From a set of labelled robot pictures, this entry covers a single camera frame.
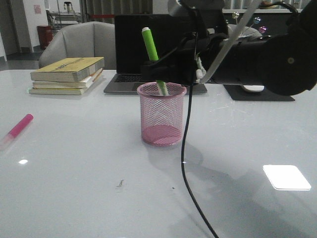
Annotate grey armchair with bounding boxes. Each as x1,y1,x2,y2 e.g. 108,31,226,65
39,21,116,69
227,24,262,39

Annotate grey armchair right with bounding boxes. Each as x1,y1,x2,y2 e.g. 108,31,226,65
227,24,262,39

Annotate white computer mouse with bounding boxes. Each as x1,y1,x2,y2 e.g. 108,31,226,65
241,85,264,93

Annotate pink highlighter pen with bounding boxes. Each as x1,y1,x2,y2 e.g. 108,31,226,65
0,114,34,151

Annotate grey open laptop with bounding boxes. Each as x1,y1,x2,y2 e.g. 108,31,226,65
104,14,194,95

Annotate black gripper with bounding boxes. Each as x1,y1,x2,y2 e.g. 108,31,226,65
140,9,228,84

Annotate black cable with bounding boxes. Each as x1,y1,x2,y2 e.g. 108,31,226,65
180,32,220,238

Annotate yellow top book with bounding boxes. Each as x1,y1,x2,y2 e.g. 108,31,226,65
31,57,105,82

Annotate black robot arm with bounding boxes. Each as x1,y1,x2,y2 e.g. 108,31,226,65
141,0,317,96

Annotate green highlighter pen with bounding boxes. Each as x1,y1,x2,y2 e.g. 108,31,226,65
142,27,169,96

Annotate ferris wheel desk toy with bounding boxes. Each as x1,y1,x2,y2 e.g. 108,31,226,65
231,11,267,34

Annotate middle cream book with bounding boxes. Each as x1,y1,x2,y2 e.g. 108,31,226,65
33,69,103,89

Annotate black mouse pad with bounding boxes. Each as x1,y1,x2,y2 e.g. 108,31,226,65
224,85,295,102

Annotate pink mesh pen holder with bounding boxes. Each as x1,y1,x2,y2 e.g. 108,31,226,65
137,82,187,147

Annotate grey armchair left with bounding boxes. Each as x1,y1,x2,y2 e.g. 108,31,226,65
39,21,116,69

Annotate cream book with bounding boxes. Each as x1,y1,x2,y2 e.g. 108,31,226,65
28,76,101,95
33,69,103,89

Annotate bottom cream book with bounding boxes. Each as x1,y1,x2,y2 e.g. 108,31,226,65
28,76,101,95

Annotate red bin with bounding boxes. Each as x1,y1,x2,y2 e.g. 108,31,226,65
37,25,53,50

